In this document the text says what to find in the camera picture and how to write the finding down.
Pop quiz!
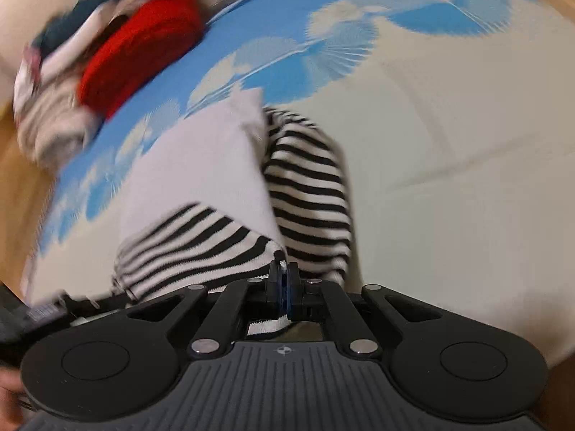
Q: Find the black white striped shirt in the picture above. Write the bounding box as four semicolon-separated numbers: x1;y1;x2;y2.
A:
111;87;355;340

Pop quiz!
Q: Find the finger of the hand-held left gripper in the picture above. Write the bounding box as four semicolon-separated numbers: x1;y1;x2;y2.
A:
60;288;136;320

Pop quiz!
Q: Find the blue white printed blanket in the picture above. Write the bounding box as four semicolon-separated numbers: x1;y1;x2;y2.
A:
22;0;575;369

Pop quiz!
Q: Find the red knitted garment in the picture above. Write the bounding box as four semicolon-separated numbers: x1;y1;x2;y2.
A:
77;0;204;120

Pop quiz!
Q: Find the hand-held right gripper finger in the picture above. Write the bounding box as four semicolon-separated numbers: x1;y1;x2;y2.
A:
285;261;445;361
127;260;286;361

